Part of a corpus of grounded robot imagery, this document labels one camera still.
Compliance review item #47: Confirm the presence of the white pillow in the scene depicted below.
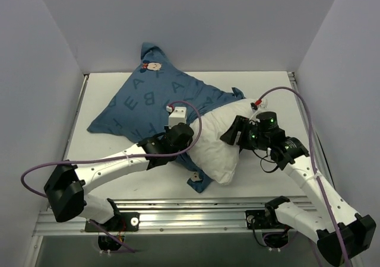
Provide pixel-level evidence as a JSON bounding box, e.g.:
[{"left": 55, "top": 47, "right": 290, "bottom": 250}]
[{"left": 188, "top": 98, "right": 256, "bottom": 185}]

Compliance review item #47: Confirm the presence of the blue cartoon print pillowcase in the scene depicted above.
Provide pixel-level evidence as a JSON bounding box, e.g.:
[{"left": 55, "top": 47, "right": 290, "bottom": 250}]
[{"left": 87, "top": 43, "right": 245, "bottom": 193}]

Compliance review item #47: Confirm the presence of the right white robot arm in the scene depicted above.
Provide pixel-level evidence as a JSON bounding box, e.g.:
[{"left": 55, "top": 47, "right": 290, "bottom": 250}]
[{"left": 220, "top": 112, "right": 376, "bottom": 266}]

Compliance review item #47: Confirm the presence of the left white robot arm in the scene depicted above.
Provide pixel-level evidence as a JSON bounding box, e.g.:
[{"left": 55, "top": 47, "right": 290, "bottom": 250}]
[{"left": 44, "top": 123, "right": 194, "bottom": 231}]

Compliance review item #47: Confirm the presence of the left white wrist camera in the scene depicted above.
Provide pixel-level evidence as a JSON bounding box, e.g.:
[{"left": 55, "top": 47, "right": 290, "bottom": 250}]
[{"left": 166, "top": 105, "right": 187, "bottom": 129}]

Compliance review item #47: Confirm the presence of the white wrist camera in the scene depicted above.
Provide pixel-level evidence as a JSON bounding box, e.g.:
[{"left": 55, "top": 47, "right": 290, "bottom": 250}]
[
  {"left": 250, "top": 98, "right": 268, "bottom": 112},
  {"left": 166, "top": 105, "right": 187, "bottom": 129}
]

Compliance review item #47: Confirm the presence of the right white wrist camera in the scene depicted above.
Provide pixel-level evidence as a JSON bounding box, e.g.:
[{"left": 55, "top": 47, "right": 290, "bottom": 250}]
[{"left": 250, "top": 98, "right": 268, "bottom": 112}]

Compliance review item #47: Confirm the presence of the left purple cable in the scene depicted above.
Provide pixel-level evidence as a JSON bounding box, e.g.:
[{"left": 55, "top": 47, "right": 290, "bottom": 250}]
[{"left": 20, "top": 100, "right": 203, "bottom": 253}]

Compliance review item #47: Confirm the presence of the purple cable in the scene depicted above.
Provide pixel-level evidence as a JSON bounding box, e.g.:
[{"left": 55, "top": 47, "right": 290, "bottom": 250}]
[
  {"left": 20, "top": 100, "right": 203, "bottom": 253},
  {"left": 256, "top": 87, "right": 351, "bottom": 267}
]

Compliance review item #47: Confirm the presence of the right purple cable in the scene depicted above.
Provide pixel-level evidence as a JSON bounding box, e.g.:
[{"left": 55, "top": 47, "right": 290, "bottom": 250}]
[{"left": 256, "top": 87, "right": 351, "bottom": 267}]

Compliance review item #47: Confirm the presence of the right aluminium side rail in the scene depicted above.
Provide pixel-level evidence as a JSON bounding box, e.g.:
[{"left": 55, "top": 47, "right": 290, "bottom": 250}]
[{"left": 287, "top": 72, "right": 334, "bottom": 186}]

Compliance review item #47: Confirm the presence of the aluminium side rail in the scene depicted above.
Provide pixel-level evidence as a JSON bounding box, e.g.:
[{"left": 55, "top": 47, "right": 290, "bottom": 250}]
[
  {"left": 62, "top": 74, "right": 90, "bottom": 161},
  {"left": 287, "top": 72, "right": 334, "bottom": 186}
]

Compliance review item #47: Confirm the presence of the aluminium front rail frame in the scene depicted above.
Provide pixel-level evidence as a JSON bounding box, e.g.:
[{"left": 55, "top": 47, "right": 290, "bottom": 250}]
[{"left": 33, "top": 196, "right": 321, "bottom": 236}]

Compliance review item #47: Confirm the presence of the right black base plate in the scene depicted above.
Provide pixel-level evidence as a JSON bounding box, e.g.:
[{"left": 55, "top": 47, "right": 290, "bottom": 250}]
[{"left": 245, "top": 209, "right": 276, "bottom": 230}]

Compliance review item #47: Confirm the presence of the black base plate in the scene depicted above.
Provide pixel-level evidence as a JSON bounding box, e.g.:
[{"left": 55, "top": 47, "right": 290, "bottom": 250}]
[
  {"left": 245, "top": 209, "right": 276, "bottom": 230},
  {"left": 96, "top": 211, "right": 140, "bottom": 232}
]

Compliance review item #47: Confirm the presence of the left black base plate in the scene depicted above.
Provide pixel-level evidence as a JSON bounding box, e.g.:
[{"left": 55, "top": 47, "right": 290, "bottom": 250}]
[{"left": 96, "top": 211, "right": 140, "bottom": 232}]

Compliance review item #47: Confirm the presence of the left aluminium side rail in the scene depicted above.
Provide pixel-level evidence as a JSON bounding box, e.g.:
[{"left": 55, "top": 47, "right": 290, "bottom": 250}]
[{"left": 62, "top": 74, "right": 90, "bottom": 161}]

